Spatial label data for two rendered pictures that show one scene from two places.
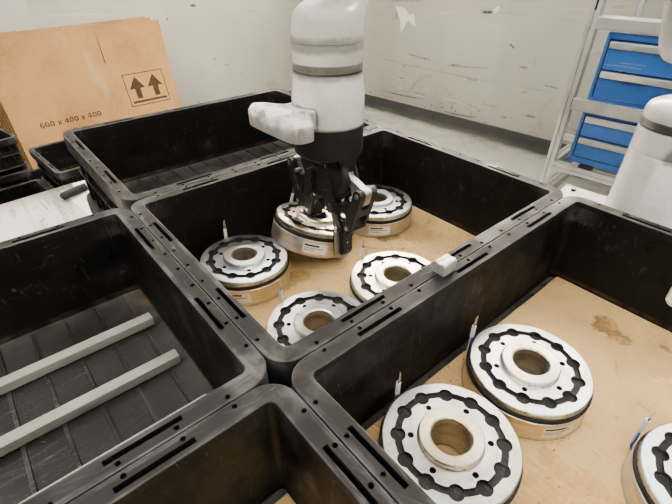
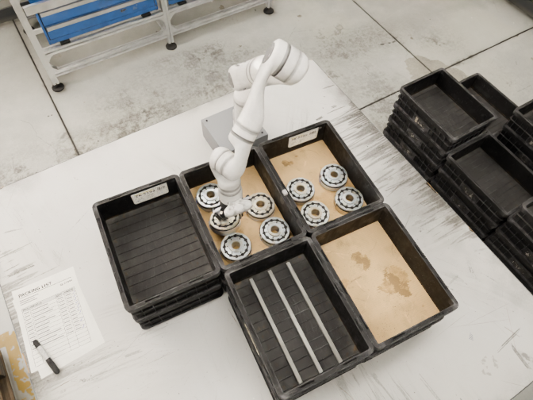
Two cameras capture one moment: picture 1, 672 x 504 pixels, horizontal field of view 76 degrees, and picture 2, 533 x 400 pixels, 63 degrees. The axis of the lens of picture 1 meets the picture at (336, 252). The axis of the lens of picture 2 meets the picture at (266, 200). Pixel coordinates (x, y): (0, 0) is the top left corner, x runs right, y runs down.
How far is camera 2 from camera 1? 126 cm
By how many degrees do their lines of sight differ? 55
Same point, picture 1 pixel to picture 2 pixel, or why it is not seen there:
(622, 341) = (292, 163)
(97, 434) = (289, 290)
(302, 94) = (236, 198)
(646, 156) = not seen: hidden behind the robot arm
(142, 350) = (262, 282)
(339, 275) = (243, 221)
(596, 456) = (319, 189)
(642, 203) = not seen: hidden behind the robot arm
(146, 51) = not seen: outside the picture
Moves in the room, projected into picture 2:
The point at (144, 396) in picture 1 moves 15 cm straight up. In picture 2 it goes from (280, 279) to (283, 261)
